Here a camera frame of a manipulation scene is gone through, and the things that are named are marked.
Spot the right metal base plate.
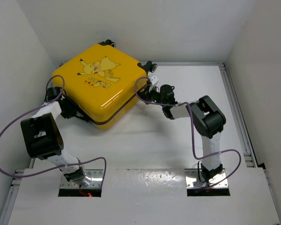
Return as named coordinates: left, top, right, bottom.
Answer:
left=185, top=169, right=229, bottom=189

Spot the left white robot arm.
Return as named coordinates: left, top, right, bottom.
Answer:
left=20, top=87, right=91, bottom=187

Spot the purple cable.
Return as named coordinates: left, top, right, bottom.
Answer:
left=0, top=75, right=107, bottom=186
left=133, top=76, right=242, bottom=189

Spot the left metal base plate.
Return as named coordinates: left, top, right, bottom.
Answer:
left=60, top=169, right=104, bottom=189

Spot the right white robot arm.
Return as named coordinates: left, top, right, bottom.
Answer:
left=138, top=84, right=226, bottom=182

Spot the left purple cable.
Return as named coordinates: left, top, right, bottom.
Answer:
left=0, top=75, right=107, bottom=186

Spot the yellow suitcase with dark lining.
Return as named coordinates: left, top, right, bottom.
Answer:
left=52, top=39, right=157, bottom=129

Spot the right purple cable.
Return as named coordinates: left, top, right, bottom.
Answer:
left=133, top=76, right=242, bottom=189

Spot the metal base plate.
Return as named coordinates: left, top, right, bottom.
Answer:
left=60, top=169, right=104, bottom=189
left=185, top=169, right=229, bottom=189

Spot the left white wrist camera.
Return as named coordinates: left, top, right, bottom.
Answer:
left=148, top=75, right=159, bottom=92

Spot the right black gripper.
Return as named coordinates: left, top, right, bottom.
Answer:
left=137, top=84, right=166, bottom=107

